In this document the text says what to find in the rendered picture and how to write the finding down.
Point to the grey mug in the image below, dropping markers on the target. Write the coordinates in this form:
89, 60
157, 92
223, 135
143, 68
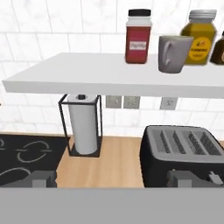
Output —
174, 54

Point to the white wall shelf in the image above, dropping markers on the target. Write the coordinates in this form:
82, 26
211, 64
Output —
96, 75

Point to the yellow jar grey lid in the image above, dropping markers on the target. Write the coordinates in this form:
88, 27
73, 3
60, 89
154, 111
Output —
201, 35

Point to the grey wall outlet plate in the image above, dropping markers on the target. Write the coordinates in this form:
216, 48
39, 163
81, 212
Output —
131, 102

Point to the grey wall switch plate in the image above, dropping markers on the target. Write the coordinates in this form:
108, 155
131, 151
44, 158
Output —
113, 102

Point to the red spice jar black lid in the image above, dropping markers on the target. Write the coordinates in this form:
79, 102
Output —
137, 38

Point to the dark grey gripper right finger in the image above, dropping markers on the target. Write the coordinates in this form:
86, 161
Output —
183, 179

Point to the dark brown jar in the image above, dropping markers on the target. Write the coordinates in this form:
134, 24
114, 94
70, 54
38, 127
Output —
218, 51

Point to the black hob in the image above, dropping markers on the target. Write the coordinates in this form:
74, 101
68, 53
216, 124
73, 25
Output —
26, 157

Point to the black four-slot toaster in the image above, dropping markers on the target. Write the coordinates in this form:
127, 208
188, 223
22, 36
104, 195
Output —
180, 151

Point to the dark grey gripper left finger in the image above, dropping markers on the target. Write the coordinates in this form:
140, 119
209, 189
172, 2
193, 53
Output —
40, 179

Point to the white paper towel roll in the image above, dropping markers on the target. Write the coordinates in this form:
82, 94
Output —
84, 125

